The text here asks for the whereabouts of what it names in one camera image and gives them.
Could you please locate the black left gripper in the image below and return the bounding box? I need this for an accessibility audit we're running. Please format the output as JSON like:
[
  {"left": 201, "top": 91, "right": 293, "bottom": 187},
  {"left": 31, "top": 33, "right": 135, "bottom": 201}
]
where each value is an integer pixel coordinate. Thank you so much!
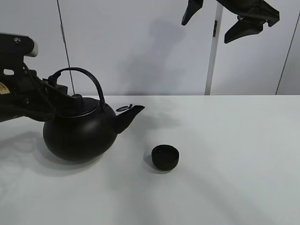
[{"left": 9, "top": 69, "right": 84, "bottom": 119}]

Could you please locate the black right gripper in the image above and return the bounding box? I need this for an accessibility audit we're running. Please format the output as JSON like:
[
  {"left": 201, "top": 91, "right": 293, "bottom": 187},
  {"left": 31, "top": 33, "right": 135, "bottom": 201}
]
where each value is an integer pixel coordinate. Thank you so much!
[{"left": 181, "top": 0, "right": 280, "bottom": 44}]

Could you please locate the black round kettle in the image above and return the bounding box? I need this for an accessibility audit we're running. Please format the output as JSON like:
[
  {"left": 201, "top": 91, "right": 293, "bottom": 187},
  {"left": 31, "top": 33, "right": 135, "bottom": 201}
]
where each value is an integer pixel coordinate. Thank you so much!
[{"left": 43, "top": 67, "right": 145, "bottom": 162}]

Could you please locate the small black teacup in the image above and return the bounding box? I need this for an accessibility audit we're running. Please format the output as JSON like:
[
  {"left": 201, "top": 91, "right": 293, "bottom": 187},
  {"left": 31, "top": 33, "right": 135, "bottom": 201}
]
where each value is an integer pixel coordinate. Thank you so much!
[{"left": 151, "top": 144, "right": 180, "bottom": 171}]

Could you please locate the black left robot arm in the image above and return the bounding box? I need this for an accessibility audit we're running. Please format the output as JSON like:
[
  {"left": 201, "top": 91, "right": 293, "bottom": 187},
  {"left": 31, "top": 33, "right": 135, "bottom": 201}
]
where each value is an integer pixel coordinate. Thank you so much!
[{"left": 0, "top": 69, "right": 80, "bottom": 122}]

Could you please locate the white vertical wall post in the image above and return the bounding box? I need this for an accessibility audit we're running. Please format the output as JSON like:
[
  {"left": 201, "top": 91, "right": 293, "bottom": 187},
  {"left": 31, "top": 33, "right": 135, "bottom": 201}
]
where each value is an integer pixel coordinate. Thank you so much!
[{"left": 204, "top": 3, "right": 223, "bottom": 96}]

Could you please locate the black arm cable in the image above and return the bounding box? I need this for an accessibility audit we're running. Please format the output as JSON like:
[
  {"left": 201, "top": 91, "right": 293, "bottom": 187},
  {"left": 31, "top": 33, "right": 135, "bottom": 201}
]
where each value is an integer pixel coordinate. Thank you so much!
[{"left": 22, "top": 65, "right": 56, "bottom": 122}]

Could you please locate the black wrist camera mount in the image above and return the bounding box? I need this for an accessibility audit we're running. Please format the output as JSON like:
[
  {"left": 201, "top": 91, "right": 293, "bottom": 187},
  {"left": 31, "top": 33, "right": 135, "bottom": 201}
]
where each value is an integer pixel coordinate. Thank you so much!
[{"left": 0, "top": 33, "right": 38, "bottom": 78}]

